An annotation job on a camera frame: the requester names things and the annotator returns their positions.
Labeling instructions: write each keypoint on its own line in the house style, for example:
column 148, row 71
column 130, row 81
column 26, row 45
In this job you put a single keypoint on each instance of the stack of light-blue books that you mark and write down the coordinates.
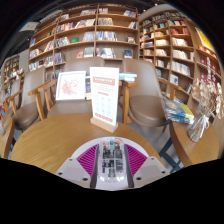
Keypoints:
column 128, row 77

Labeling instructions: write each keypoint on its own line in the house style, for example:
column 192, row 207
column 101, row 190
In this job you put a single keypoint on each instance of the white framed floral picture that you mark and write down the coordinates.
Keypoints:
column 70, row 86

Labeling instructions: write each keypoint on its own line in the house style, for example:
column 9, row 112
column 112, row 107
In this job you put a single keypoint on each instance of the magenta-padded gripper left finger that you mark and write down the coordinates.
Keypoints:
column 87, row 161

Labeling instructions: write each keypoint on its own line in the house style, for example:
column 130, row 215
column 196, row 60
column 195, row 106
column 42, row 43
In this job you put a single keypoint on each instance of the white sign on wooden base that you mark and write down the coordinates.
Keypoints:
column 104, row 95

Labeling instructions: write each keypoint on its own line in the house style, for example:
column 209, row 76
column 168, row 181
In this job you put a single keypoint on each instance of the distant wooden bookshelf unit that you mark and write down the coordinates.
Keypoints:
column 11, row 71

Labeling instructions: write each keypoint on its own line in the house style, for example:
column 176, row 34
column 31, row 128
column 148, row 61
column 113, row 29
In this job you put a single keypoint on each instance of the stack of colourful books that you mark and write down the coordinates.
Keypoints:
column 178, row 111

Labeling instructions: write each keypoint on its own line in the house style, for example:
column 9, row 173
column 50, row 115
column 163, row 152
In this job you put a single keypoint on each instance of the round wooden side table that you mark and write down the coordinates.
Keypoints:
column 193, row 150
column 6, row 136

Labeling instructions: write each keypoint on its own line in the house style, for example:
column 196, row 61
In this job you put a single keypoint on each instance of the brown padded wooden armchair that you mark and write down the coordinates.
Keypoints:
column 68, row 108
column 146, row 106
column 28, row 110

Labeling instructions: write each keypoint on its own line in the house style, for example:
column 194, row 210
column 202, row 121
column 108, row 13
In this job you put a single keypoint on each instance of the curved wooden bookshelf unit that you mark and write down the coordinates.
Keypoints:
column 176, row 50

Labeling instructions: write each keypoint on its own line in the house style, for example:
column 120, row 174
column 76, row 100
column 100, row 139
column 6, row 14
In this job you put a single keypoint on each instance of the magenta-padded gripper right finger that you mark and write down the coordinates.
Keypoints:
column 136, row 161

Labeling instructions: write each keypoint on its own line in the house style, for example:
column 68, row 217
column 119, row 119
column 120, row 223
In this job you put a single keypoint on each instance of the dark-covered book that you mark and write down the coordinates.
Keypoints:
column 88, row 87

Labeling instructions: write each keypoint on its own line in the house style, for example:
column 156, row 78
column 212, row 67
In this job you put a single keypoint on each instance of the transparent computer mouse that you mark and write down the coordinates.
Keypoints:
column 111, row 160

